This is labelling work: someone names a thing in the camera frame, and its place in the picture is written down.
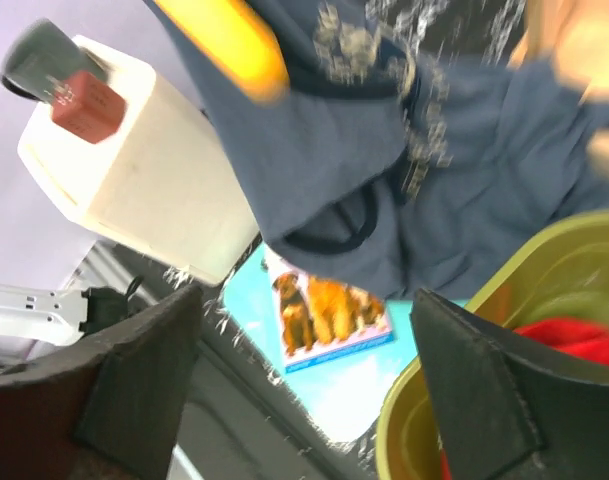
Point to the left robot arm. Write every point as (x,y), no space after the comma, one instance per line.
(58,318)

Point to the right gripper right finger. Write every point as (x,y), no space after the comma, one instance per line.
(509,400)

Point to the dog picture book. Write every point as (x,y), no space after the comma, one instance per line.
(320,320)

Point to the navy blue tank top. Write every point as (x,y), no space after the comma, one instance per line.
(391,171)

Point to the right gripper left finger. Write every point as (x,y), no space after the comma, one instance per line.
(107,407)

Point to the white plastic storage box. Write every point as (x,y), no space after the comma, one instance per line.
(162,185)

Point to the red tank top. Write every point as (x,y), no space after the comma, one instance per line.
(574,345)

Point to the orange hanger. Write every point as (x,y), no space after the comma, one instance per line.
(236,40)

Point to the olive green plastic basket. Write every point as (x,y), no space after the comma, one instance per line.
(481,401)

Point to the dark green metal mug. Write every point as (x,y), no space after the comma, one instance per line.
(42,58)

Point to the brown red small block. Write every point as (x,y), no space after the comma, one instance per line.
(87,108)

